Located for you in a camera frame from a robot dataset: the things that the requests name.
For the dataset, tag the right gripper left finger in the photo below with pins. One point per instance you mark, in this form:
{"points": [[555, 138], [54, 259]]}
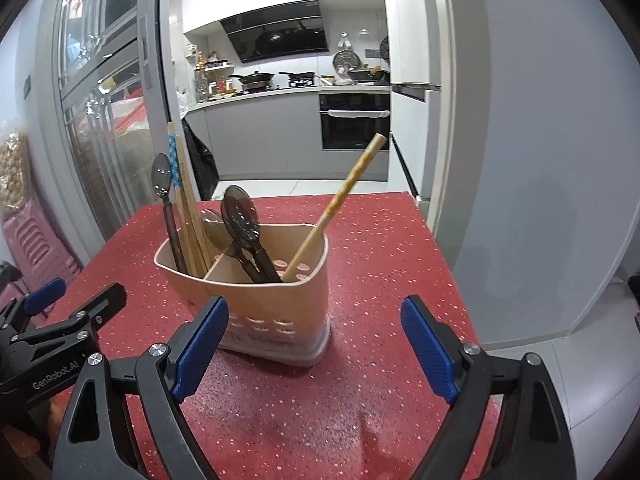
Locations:
{"points": [[193, 347]]}

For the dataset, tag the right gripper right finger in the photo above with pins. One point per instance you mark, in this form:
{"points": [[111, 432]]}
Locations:
{"points": [[436, 347]]}

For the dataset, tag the blue patterned chopstick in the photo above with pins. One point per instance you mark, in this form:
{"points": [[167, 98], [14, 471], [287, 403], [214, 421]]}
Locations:
{"points": [[186, 233]]}

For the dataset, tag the stacked pink plastic stools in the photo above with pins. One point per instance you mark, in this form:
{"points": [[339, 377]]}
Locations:
{"points": [[37, 252]]}

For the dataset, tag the plain wooden chopstick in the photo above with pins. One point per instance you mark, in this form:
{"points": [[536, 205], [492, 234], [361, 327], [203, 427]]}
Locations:
{"points": [[200, 243]]}

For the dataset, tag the pink utensil holder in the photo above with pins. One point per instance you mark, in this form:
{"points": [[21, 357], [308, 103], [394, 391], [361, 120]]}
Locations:
{"points": [[287, 323]]}

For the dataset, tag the bag of round snacks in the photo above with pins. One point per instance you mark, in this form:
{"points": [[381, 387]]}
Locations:
{"points": [[15, 189]]}

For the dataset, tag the black garbage bag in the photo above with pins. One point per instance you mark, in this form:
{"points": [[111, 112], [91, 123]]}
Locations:
{"points": [[203, 163]]}

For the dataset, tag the yellow patterned chopstick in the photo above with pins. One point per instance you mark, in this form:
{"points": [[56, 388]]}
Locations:
{"points": [[335, 204]]}

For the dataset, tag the grey kitchen cabinets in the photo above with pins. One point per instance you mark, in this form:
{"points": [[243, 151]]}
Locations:
{"points": [[276, 134]]}

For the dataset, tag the built-in black oven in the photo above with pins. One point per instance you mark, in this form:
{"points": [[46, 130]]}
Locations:
{"points": [[349, 121]]}

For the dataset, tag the white refrigerator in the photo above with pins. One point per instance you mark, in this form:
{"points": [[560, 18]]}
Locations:
{"points": [[416, 31]]}

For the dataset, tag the glass display cabinet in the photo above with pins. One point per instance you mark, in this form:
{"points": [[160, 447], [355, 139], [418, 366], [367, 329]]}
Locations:
{"points": [[113, 78]]}

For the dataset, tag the black wok on stove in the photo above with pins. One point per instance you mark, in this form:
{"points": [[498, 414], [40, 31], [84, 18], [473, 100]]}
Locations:
{"points": [[256, 81]]}

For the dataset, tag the black range hood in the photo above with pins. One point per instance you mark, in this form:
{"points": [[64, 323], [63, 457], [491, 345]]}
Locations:
{"points": [[286, 29]]}

